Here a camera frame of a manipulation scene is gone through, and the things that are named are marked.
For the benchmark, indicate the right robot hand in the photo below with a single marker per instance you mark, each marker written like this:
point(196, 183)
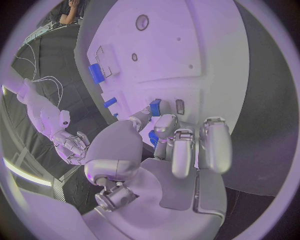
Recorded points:
point(70, 146)

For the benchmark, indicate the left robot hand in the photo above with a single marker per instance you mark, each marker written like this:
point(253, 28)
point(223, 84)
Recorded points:
point(164, 196)

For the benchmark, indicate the blue block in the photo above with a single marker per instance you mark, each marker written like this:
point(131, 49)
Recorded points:
point(155, 108)

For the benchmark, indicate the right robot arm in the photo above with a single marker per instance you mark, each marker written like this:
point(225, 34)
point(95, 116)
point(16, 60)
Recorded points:
point(39, 108)

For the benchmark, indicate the white task board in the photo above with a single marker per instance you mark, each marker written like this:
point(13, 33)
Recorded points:
point(164, 56)

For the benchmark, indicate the glowing light bar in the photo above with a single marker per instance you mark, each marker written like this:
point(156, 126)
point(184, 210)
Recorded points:
point(25, 173)

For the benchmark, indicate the small blue peg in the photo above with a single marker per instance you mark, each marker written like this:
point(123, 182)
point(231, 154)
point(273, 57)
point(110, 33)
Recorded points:
point(115, 115)

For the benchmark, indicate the blue gear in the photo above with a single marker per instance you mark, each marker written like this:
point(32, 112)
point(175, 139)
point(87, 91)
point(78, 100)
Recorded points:
point(153, 139)

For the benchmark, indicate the blue short cylinder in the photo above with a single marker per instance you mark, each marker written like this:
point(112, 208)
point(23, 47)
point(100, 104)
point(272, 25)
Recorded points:
point(110, 102)

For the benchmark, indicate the blue long cylinder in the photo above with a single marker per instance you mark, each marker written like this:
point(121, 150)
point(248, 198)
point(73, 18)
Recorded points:
point(96, 73)

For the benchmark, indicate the person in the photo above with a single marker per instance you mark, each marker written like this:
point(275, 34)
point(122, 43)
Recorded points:
point(70, 13)

